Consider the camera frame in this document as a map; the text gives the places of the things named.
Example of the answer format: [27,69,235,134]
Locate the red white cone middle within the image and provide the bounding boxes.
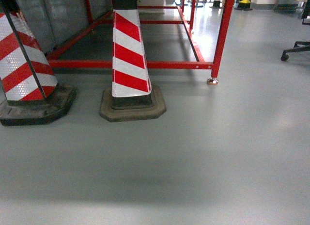
[99,0,167,122]

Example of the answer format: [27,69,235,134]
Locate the red white cone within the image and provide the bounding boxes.
[0,0,77,126]
[99,0,167,122]

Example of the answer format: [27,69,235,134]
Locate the red white cone left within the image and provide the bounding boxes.
[0,0,77,126]

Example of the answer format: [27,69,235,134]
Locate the yellow black striped bollard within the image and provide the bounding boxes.
[235,0,252,11]

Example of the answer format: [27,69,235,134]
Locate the black office chair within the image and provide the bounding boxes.
[280,0,310,62]

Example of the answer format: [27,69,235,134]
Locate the red metal table frame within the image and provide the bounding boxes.
[47,0,234,85]

